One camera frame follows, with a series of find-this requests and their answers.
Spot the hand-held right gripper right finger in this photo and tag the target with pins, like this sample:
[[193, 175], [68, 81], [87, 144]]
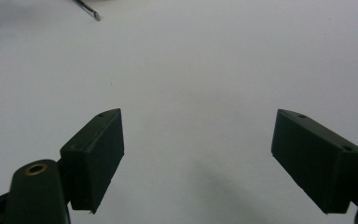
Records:
[[313, 158]]

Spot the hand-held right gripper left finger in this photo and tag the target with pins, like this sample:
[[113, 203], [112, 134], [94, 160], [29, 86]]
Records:
[[96, 161]]

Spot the thin metal rod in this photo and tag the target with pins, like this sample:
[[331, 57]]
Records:
[[88, 10]]

